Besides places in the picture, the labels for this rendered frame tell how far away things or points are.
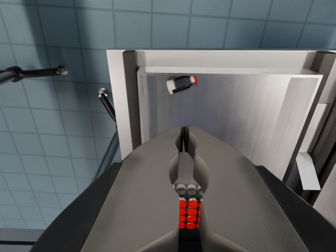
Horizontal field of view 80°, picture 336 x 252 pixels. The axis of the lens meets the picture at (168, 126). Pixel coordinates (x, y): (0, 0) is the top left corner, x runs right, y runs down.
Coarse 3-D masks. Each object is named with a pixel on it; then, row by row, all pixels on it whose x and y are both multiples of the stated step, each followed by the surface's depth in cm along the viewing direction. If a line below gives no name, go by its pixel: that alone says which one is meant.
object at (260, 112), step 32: (160, 96) 34; (192, 96) 34; (224, 96) 34; (256, 96) 33; (288, 96) 33; (160, 128) 37; (224, 128) 37; (256, 128) 36; (288, 128) 35; (192, 160) 40; (256, 160) 40; (288, 160) 36
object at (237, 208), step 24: (192, 144) 11; (216, 144) 10; (216, 168) 8; (240, 168) 8; (216, 192) 7; (240, 192) 7; (264, 192) 7; (216, 216) 6; (240, 216) 6; (264, 216) 6; (216, 240) 6; (240, 240) 6; (264, 240) 6; (288, 240) 6
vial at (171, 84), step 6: (174, 78) 31; (180, 78) 31; (186, 78) 30; (192, 78) 30; (168, 84) 31; (174, 84) 31; (180, 84) 30; (186, 84) 30; (192, 84) 31; (168, 90) 31
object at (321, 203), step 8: (328, 160) 37; (328, 168) 37; (320, 176) 39; (328, 176) 37; (320, 184) 39; (328, 184) 42; (312, 192) 41; (320, 192) 39; (328, 192) 44; (312, 200) 41; (320, 200) 45; (328, 200) 45; (320, 208) 46; (328, 208) 46; (328, 216) 47
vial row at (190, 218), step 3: (186, 207) 44; (186, 210) 43; (186, 213) 43; (180, 216) 42; (183, 216) 42; (186, 216) 43; (189, 216) 42; (192, 216) 42; (195, 216) 42; (198, 216) 42; (180, 219) 42; (183, 219) 42; (186, 219) 42; (189, 219) 42; (192, 219) 42; (195, 219) 42; (198, 219) 42
